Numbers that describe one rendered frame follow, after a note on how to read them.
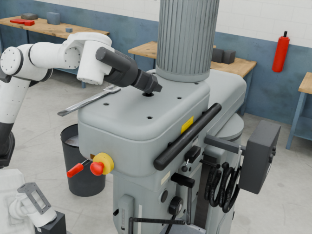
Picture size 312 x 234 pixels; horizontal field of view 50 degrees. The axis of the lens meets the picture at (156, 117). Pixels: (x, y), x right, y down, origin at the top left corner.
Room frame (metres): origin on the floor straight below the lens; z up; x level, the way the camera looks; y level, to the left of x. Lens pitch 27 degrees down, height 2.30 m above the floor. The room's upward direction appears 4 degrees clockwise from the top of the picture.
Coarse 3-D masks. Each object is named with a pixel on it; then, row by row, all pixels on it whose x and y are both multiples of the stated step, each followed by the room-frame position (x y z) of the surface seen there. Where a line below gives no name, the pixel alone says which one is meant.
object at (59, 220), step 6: (54, 216) 1.20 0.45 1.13; (60, 216) 1.21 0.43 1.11; (48, 222) 1.16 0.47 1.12; (54, 222) 1.17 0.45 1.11; (60, 222) 1.20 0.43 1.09; (36, 228) 1.15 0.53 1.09; (42, 228) 1.14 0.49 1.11; (48, 228) 1.13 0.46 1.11; (54, 228) 1.15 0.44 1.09; (60, 228) 1.19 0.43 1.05
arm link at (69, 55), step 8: (80, 32) 0.85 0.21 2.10; (88, 32) 0.84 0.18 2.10; (96, 32) 0.83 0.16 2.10; (72, 40) 0.84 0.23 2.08; (80, 40) 0.84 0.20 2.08; (96, 40) 0.81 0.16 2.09; (104, 40) 0.82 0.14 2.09; (64, 48) 0.84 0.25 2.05; (72, 48) 0.86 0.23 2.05; (80, 48) 0.87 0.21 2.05; (64, 56) 0.83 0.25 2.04; (72, 56) 0.86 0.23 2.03; (80, 56) 0.88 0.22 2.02; (64, 64) 0.83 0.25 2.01; (72, 64) 0.85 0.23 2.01
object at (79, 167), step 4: (88, 160) 0.85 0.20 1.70; (80, 164) 0.82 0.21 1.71; (84, 164) 0.83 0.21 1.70; (72, 168) 0.80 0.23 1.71; (76, 168) 0.80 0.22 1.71; (80, 168) 0.81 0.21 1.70; (68, 172) 0.78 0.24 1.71; (72, 172) 0.78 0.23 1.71; (76, 172) 0.79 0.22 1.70; (68, 176) 0.78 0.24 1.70
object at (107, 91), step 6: (108, 90) 0.96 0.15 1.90; (114, 90) 0.96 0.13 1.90; (120, 90) 0.98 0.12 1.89; (96, 96) 0.90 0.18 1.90; (102, 96) 0.92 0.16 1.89; (84, 102) 0.86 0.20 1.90; (90, 102) 0.87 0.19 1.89; (72, 108) 0.82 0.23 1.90; (78, 108) 0.83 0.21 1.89; (60, 114) 0.78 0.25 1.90; (66, 114) 0.79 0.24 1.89
